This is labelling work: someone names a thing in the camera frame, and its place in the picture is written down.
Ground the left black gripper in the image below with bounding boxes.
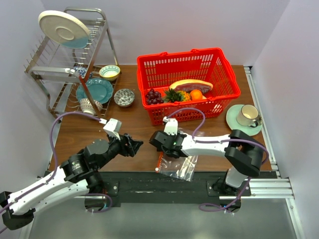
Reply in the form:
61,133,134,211
95,130,143,169

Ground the clear zip top bag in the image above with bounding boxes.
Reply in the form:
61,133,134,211
155,126,199,182

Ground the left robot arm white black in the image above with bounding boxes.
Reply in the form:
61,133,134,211
0,134,143,230

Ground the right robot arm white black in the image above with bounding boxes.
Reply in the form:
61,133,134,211
149,129,266,196

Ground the black white patterned bowl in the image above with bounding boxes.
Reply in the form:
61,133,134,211
114,89,135,108

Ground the purple grape bunch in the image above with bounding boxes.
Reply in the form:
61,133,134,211
145,89,164,105

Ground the small toy pineapple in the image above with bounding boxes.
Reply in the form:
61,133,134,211
164,88,191,103

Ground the orange fruit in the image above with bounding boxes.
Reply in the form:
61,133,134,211
189,89,203,101

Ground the patterned bowl in rack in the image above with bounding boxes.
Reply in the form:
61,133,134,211
80,98,103,116

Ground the teal scalloped plate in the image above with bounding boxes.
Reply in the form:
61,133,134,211
86,78,113,104

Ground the mint green saucer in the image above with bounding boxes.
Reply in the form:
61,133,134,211
226,105,263,136

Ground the red plastic shopping basket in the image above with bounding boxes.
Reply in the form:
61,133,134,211
137,48,241,125

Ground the yellow rimmed teal bowl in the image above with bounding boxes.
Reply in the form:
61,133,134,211
99,65,121,81

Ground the metal dish rack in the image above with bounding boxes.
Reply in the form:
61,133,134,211
25,7,118,118

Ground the cream enamel mug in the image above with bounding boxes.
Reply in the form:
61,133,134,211
236,105,263,128

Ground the blue patterned dish in rack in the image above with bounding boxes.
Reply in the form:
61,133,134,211
74,64,88,79

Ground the large white blue plate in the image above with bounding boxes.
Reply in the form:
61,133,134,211
38,10,91,49

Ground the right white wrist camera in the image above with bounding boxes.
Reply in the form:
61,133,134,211
162,117,178,135

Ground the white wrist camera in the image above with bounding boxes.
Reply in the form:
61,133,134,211
162,117,178,135
99,118,122,140

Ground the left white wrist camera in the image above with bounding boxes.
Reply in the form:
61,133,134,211
99,118,122,140

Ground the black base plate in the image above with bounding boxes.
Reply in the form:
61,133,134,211
100,172,251,207

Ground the aluminium frame rail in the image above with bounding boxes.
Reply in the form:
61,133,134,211
243,66,306,239

